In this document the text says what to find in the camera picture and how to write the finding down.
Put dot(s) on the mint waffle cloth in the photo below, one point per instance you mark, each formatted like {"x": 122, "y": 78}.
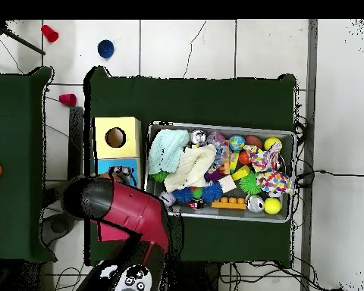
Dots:
{"x": 166, "y": 148}

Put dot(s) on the cream waffle cloth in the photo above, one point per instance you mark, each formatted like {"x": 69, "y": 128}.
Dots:
{"x": 194, "y": 165}

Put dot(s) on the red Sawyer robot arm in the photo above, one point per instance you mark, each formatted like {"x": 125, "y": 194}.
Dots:
{"x": 133, "y": 212}

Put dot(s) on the wooden three-hole sorting box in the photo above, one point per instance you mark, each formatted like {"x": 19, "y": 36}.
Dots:
{"x": 118, "y": 151}

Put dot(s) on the magenta plastic cup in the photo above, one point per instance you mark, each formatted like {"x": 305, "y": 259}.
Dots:
{"x": 68, "y": 100}

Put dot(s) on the dark green tablecloth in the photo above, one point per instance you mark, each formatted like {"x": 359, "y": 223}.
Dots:
{"x": 185, "y": 100}

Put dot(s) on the plain wooden block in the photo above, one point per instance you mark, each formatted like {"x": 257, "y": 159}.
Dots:
{"x": 227, "y": 183}

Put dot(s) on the orange toy building block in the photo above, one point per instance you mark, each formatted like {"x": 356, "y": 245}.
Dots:
{"x": 229, "y": 204}

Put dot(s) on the side table with green cloth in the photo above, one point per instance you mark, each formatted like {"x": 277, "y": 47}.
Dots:
{"x": 12, "y": 121}

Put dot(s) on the blue green globe ball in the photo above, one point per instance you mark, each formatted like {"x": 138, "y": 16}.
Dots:
{"x": 237, "y": 142}

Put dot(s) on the blue plastic cup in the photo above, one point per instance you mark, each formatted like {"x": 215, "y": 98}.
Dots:
{"x": 106, "y": 48}

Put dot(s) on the green spiky rubber ball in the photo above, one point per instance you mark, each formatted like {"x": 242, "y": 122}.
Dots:
{"x": 250, "y": 183}

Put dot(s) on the colourful heart print cloth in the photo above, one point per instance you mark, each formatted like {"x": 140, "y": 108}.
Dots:
{"x": 273, "y": 182}

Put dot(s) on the yellow ball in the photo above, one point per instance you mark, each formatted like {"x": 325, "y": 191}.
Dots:
{"x": 273, "y": 143}
{"x": 272, "y": 206}

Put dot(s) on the red plastic cup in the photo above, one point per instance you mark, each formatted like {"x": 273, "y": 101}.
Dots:
{"x": 49, "y": 33}

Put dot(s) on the black tripod leg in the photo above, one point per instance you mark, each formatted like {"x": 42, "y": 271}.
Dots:
{"x": 24, "y": 42}

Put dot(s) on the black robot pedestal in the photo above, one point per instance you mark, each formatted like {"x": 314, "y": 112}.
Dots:
{"x": 200, "y": 279}

